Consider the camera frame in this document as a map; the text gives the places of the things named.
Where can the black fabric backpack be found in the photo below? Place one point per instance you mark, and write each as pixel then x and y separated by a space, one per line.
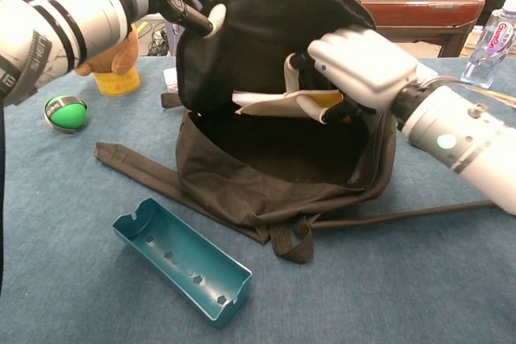
pixel 242 187

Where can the small white box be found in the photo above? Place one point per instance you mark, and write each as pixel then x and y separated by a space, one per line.
pixel 171 80

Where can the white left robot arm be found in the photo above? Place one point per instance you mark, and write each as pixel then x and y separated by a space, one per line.
pixel 60 26

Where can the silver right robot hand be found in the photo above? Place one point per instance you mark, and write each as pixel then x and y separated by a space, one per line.
pixel 363 66

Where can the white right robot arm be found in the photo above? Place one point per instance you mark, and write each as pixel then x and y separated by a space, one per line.
pixel 463 138

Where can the white snack packet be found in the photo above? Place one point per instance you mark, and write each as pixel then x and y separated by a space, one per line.
pixel 427 70

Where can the teal metal tray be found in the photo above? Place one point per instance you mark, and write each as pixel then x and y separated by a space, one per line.
pixel 173 247

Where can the green ball black band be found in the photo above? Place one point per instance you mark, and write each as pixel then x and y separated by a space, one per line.
pixel 66 116

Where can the yellow cup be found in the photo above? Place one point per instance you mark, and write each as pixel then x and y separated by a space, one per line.
pixel 117 84

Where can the clear plastic water bottle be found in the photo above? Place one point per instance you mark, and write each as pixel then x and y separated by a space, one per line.
pixel 483 66

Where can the brown mahjong table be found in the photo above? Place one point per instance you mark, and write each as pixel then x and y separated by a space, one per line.
pixel 423 9

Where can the brown capybara plush toy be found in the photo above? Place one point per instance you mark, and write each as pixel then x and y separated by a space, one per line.
pixel 121 58

